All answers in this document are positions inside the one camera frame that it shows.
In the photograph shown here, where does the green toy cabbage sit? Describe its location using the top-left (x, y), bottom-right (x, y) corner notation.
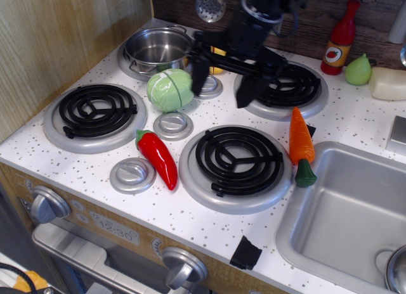
top-left (147, 68), bottom-right (194, 113)

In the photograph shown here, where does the black cable bottom left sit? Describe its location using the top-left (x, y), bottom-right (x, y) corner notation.
top-left (0, 262), bottom-right (39, 294)

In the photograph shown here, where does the white toy block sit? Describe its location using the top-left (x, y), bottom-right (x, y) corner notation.
top-left (369, 67), bottom-right (405, 101)

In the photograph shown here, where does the black tape piece by carrot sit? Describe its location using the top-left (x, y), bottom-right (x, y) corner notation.
top-left (306, 125), bottom-right (316, 137)

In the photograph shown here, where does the front right stove burner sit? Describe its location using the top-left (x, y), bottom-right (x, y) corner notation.
top-left (179, 126), bottom-right (292, 215)

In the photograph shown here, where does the right oven dial knob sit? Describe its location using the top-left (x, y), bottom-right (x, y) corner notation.
top-left (162, 246), bottom-right (208, 290)

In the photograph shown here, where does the front left stove burner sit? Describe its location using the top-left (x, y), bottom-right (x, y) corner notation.
top-left (44, 84), bottom-right (147, 154)

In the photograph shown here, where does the silver faucet pipe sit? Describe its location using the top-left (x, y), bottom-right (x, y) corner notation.
top-left (388, 3), bottom-right (405, 44)

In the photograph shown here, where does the oven dial knob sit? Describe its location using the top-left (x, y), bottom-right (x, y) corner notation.
top-left (30, 185), bottom-right (71, 224)
top-left (162, 246), bottom-right (208, 290)

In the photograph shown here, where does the grey toy sink basin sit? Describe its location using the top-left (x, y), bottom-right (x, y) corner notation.
top-left (276, 141), bottom-right (405, 293)

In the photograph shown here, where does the hanging steel strainer ladle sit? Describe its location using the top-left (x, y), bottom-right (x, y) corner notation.
top-left (195, 0), bottom-right (226, 23)

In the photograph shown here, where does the small steel pot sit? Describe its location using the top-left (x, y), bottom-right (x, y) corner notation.
top-left (124, 25), bottom-right (193, 77)

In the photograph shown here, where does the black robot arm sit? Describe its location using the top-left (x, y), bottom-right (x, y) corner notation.
top-left (187, 0), bottom-right (308, 108)

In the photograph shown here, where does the yellow object bottom left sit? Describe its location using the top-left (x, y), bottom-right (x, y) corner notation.
top-left (12, 270), bottom-right (48, 291)

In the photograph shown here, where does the steel bowl in sink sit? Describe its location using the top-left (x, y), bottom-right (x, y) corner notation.
top-left (384, 246), bottom-right (405, 294)

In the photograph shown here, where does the back right stove burner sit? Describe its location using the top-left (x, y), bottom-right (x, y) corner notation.
top-left (244, 61), bottom-right (329, 122)

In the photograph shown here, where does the silver oven door handle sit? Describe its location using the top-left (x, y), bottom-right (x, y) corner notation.
top-left (32, 224), bottom-right (115, 293)

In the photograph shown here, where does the left oven dial knob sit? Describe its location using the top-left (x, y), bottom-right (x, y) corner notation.
top-left (30, 185), bottom-right (71, 224)

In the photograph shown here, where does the green toy pear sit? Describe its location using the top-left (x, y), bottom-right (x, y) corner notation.
top-left (344, 53), bottom-right (372, 86)

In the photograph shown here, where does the red toy chili pepper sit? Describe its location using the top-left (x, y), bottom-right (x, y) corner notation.
top-left (136, 130), bottom-right (178, 191)

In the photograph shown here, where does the silver stovetop knob front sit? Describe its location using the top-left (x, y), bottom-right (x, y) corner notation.
top-left (110, 158), bottom-right (156, 195)

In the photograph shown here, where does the silver stovetop knob middle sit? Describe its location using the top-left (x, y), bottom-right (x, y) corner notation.
top-left (153, 112), bottom-right (194, 141)

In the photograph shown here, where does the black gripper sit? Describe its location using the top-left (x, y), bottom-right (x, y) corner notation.
top-left (190, 20), bottom-right (287, 108)

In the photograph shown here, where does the orange toy carrot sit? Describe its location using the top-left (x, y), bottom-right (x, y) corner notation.
top-left (289, 106), bottom-right (317, 188)

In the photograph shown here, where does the red toy ketchup bottle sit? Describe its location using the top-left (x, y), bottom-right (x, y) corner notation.
top-left (320, 0), bottom-right (361, 75)

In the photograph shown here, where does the black tape piece front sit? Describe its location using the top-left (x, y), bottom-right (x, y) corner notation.
top-left (230, 236), bottom-right (262, 271)

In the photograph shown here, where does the yellow toy bell pepper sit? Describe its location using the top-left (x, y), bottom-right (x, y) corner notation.
top-left (185, 46), bottom-right (226, 75)

